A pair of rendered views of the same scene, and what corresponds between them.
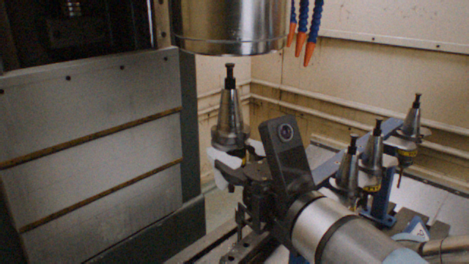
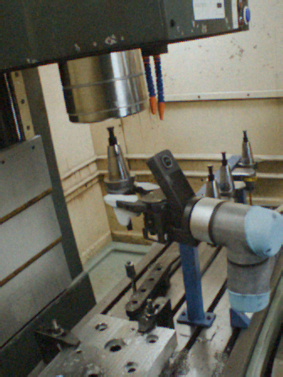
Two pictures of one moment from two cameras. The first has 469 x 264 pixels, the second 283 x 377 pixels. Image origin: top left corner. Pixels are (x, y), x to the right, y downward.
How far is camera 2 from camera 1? 31 cm
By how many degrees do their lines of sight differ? 11
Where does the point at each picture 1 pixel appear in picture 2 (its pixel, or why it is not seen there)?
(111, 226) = (20, 306)
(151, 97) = (28, 183)
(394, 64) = (221, 114)
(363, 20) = (185, 83)
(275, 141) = (162, 168)
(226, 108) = (114, 160)
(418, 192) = not seen: hidden behind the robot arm
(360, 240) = (232, 209)
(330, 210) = (210, 201)
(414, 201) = not seen: hidden behind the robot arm
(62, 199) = not seen: outside the picture
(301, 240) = (197, 226)
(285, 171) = (173, 188)
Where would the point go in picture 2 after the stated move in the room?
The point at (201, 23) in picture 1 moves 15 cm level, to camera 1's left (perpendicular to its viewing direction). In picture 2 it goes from (93, 101) to (8, 121)
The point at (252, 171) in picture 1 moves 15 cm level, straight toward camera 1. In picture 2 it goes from (148, 199) to (169, 232)
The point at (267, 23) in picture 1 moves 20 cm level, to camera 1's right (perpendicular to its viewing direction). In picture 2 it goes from (136, 92) to (236, 76)
